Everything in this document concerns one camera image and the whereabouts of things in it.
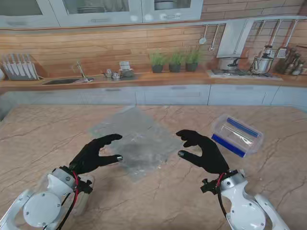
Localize small steel bowls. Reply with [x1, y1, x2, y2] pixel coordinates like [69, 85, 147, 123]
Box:
[103, 68, 121, 80]

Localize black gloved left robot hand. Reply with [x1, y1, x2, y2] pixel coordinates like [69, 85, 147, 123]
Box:
[69, 133, 124, 173]

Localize grey upper kitchen cabinets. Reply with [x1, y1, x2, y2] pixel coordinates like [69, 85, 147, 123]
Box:
[0, 0, 204, 28]

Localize wooden pepper mills group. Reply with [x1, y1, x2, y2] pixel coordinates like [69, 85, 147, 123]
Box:
[275, 47, 307, 76]

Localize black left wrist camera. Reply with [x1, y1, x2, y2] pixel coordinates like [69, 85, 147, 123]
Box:
[76, 179, 94, 195]

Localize clear plastic crate blue handles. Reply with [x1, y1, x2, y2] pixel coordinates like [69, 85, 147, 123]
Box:
[210, 114, 265, 159]

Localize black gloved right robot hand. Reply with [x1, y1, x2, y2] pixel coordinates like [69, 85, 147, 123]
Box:
[176, 129, 230, 175]

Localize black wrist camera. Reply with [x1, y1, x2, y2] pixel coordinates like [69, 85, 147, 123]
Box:
[200, 178, 220, 194]
[76, 179, 94, 195]

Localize clear bubble film sheet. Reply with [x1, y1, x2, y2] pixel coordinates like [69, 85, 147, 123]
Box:
[88, 105, 183, 184]

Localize hanging steel grater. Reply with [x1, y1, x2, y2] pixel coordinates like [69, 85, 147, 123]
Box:
[277, 19, 299, 58]

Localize red black left arm cables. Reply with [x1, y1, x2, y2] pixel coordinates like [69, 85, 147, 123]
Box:
[59, 170, 81, 230]

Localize hanging copper handle utensil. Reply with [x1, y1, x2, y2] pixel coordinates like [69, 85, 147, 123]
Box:
[254, 20, 266, 36]
[267, 19, 283, 47]

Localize stack of white plates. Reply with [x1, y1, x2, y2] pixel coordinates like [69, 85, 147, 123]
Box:
[76, 6, 106, 14]

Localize red black arm cables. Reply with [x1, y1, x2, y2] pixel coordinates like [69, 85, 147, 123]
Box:
[215, 172, 228, 218]
[59, 170, 81, 230]

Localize grey lower kitchen cabinets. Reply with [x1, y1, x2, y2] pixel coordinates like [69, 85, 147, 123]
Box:
[0, 83, 307, 107]

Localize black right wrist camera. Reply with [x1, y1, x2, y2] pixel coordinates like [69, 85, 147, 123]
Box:
[200, 178, 220, 194]

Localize red black right arm cables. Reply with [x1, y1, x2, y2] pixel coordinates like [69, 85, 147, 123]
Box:
[215, 172, 228, 218]

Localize clear container lid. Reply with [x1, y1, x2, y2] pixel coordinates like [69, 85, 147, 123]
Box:
[39, 173, 96, 218]

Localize grey kitchen cabinets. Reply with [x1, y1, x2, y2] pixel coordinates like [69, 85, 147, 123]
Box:
[0, 0, 204, 28]
[0, 83, 307, 107]

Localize hanging steel utensil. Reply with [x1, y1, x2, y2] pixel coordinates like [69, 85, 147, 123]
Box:
[208, 23, 220, 52]

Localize wooden kitchen countertop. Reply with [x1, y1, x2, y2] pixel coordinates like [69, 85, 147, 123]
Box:
[0, 70, 307, 93]

